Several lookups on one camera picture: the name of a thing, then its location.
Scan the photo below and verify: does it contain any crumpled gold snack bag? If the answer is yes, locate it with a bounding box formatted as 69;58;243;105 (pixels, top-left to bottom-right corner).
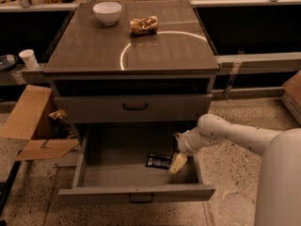
129;16;159;36

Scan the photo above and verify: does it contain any dark rxbar blueberry wrapper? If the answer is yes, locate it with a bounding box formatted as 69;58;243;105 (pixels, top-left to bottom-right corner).
146;153;172;170

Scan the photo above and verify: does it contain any grey metal rail frame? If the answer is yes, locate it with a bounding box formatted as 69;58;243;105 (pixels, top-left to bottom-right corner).
0;0;301;101

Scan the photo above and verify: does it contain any white ceramic bowl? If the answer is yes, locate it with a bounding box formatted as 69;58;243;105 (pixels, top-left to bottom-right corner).
93;2;122;25

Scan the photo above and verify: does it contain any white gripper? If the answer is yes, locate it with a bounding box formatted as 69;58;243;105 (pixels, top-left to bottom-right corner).
168;127;207;173

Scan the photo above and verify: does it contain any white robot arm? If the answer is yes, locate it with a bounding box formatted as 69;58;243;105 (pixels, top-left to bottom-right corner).
169;114;301;226

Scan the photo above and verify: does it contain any dark round dish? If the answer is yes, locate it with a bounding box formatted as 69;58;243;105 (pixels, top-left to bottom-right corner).
0;55;18;73

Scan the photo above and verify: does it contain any cardboard box at right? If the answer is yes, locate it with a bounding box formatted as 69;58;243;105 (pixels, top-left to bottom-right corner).
281;71;301;126

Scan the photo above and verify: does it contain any white paper cup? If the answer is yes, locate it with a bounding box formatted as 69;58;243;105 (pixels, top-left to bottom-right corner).
19;49;39;69

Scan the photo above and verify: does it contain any open cardboard box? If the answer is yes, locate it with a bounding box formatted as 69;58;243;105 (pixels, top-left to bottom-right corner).
0;85;79;161

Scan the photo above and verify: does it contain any open grey middle drawer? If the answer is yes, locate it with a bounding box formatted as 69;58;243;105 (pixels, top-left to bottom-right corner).
59;122;215;204

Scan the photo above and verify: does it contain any closed grey top drawer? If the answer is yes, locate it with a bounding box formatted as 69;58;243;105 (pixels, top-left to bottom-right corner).
55;94;212;123

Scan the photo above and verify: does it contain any grey drawer cabinet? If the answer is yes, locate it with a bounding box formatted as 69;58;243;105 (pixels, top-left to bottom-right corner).
43;1;220;138

